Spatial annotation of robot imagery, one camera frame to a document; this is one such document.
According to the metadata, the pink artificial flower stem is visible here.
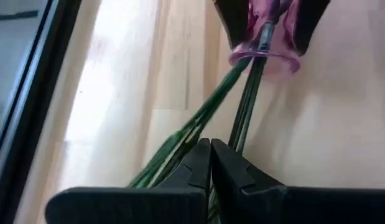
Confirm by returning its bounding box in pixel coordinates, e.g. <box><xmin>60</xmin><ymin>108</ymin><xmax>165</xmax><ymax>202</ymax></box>
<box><xmin>207</xmin><ymin>18</ymin><xmax>276</xmax><ymax>224</ymax></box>
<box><xmin>126</xmin><ymin>57</ymin><xmax>254</xmax><ymax>189</ymax></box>

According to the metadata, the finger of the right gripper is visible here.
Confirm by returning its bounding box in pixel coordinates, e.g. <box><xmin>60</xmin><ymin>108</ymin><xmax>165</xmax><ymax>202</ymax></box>
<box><xmin>213</xmin><ymin>0</ymin><xmax>252</xmax><ymax>51</ymax></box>
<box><xmin>292</xmin><ymin>0</ymin><xmax>332</xmax><ymax>57</ymax></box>

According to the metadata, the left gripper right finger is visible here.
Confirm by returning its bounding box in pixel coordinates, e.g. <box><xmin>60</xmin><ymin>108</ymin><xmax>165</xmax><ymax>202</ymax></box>
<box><xmin>211</xmin><ymin>139</ymin><xmax>385</xmax><ymax>224</ymax></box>

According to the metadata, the pink glass vase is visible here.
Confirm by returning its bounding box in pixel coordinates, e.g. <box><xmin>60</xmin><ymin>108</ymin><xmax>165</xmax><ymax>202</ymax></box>
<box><xmin>228</xmin><ymin>0</ymin><xmax>302</xmax><ymax>75</ymax></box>

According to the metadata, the black metal table frame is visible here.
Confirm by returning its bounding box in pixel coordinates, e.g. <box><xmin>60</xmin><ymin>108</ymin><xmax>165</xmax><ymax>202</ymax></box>
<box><xmin>0</xmin><ymin>0</ymin><xmax>83</xmax><ymax>224</ymax></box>

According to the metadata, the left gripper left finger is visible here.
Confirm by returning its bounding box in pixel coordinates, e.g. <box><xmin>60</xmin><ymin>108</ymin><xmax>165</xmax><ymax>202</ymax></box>
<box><xmin>44</xmin><ymin>138</ymin><xmax>212</xmax><ymax>224</ymax></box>

